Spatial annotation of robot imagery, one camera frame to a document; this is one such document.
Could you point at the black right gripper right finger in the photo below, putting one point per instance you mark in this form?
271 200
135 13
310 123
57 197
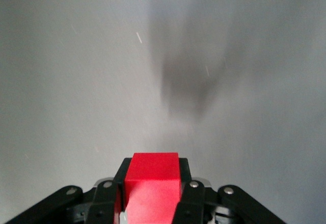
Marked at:
201 203

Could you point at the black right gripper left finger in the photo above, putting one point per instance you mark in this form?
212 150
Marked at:
102 203

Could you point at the red cube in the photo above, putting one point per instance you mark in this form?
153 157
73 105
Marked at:
152 183

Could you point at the dark grey table mat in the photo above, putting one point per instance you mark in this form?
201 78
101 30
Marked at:
76 81

